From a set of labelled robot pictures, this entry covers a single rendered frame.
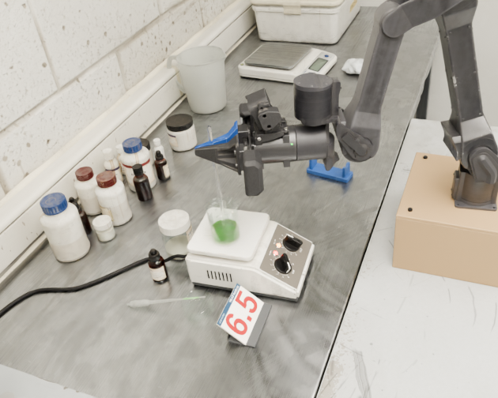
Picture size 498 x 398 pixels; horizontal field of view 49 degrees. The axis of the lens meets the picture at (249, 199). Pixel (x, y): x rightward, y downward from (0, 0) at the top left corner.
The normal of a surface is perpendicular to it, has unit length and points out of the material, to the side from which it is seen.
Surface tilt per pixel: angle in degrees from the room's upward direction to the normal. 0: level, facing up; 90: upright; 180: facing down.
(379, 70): 87
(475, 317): 0
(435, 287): 0
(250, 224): 0
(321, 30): 93
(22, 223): 90
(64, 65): 90
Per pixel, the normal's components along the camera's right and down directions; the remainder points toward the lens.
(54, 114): 0.92, 0.15
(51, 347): -0.11, -0.79
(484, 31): -0.38, 0.59
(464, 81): 0.02, 0.56
